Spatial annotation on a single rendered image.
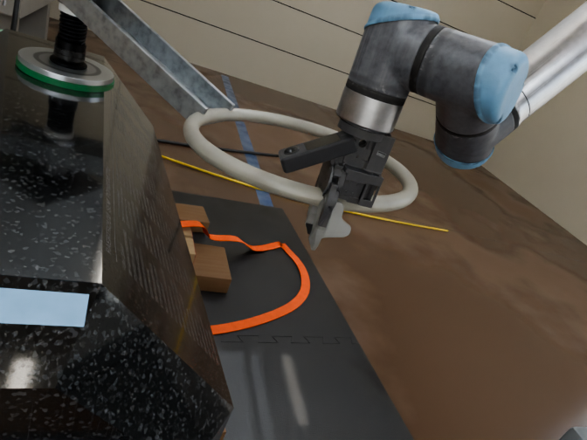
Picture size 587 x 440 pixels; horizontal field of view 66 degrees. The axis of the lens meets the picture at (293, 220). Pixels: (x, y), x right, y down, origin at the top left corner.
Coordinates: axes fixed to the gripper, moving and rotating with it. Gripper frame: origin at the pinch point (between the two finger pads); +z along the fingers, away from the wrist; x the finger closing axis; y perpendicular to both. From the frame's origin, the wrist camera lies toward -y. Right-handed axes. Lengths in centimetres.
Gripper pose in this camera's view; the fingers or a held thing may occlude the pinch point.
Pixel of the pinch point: (308, 234)
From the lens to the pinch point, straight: 75.7
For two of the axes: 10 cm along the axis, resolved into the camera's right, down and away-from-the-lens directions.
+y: 9.5, 2.2, 2.1
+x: -0.8, -4.6, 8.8
